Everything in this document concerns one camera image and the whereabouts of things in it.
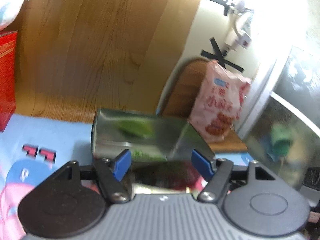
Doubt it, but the bright green snack pack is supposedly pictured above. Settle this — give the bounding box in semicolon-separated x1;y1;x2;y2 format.
117;119;167;162

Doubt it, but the black metal tin box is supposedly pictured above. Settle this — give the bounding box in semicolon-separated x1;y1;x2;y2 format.
91;109;214;193

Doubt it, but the Peppa Pig bed sheet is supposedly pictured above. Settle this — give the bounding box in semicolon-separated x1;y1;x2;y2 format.
1;115;252;239

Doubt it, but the frosted glass sliding door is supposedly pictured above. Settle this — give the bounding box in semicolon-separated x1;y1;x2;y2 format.
236;42;320;205

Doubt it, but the large pink snack bag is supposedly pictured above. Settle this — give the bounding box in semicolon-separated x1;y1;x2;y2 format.
188;60;251;144

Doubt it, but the black tape cross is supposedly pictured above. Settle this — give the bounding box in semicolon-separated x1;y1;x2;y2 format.
200;37;244;73

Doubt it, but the wood-pattern cardboard sheet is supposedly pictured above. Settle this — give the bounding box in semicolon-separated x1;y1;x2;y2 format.
14;0;200;122

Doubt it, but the white power strip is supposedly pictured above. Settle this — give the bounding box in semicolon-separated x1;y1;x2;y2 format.
223;2;254;56

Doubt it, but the red gift bag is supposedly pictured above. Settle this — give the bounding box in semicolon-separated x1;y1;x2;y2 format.
0;31;17;132

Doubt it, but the pink blue plush toy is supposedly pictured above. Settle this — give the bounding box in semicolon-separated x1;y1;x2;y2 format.
0;0;36;30

